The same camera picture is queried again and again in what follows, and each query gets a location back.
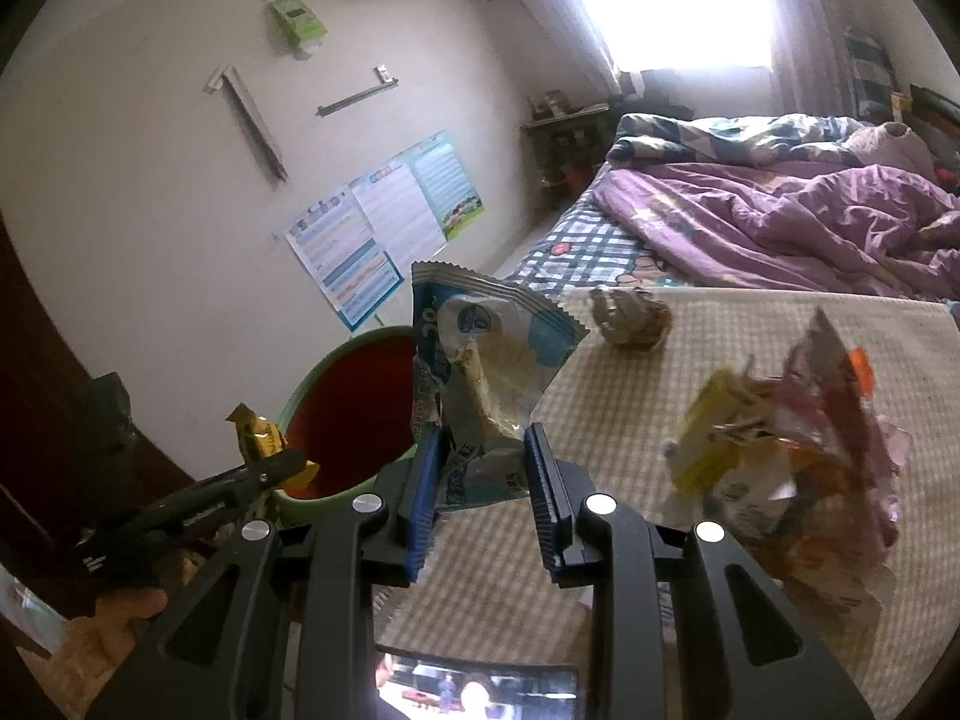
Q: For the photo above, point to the dark bag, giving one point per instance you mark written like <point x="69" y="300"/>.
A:
<point x="101" y="416"/>

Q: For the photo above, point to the green box on wall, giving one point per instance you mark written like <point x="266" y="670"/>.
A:
<point x="296" y="19"/>

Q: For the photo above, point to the person's left hand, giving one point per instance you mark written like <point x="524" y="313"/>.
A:
<point x="131" y="611"/>

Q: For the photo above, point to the plaid bed sheet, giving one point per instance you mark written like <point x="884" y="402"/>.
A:
<point x="577" y="247"/>

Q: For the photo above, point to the pink curtain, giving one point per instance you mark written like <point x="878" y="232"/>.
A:
<point x="806" y="22"/>
<point x="570" y="7"/>

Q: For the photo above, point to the beige checked mat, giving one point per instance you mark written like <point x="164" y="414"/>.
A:
<point x="637" y="405"/>

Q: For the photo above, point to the blue white snack wrapper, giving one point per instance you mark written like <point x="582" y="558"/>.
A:
<point x="480" y="345"/>

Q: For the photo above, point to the purple duvet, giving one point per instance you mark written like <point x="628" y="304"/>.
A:
<point x="750" y="225"/>

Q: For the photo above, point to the blue table wall poster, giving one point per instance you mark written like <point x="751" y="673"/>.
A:
<point x="337" y="255"/>

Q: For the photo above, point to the crumpled brown paper ball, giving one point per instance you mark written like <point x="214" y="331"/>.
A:
<point x="626" y="319"/>

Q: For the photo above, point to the dark wooden cabinet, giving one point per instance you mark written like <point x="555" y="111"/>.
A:
<point x="45" y="405"/>

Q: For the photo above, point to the long metal wall bracket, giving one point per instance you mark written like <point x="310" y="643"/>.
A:
<point x="251" y="124"/>

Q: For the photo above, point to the golden candy wrapper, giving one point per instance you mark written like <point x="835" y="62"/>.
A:
<point x="259" y="439"/>

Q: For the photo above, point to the smartphone with lit screen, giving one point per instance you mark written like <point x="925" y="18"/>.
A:
<point x="480" y="690"/>

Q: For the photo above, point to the torn yellow carton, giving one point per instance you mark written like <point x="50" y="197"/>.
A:
<point x="712" y="435"/>

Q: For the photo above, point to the green cartoon wall poster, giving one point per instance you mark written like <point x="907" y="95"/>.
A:
<point x="450" y="180"/>

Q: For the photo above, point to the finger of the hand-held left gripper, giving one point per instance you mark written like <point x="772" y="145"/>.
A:
<point x="247" y="478"/>

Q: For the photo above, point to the red bin with green rim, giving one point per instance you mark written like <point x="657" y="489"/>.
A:
<point x="337" y="405"/>

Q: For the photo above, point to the white text wall poster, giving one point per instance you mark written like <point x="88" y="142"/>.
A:
<point x="397" y="210"/>

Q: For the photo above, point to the white plush pillow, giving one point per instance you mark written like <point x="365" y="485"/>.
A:
<point x="892" y="146"/>

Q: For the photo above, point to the blue white checked quilt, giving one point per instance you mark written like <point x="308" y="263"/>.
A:
<point x="712" y="136"/>

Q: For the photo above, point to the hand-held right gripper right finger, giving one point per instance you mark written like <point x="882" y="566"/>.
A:
<point x="541" y="510"/>

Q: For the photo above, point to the checked pillow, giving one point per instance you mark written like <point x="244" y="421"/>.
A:
<point x="870" y="71"/>

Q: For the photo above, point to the bright window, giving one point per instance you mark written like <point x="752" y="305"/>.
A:
<point x="667" y="0"/>

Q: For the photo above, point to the short metal wall bracket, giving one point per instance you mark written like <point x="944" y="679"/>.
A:
<point x="356" y="94"/>

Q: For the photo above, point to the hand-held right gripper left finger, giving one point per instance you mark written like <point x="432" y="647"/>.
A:
<point x="421" y="502"/>

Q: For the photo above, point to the dark wooden nightstand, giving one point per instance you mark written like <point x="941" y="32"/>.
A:
<point x="562" y="150"/>

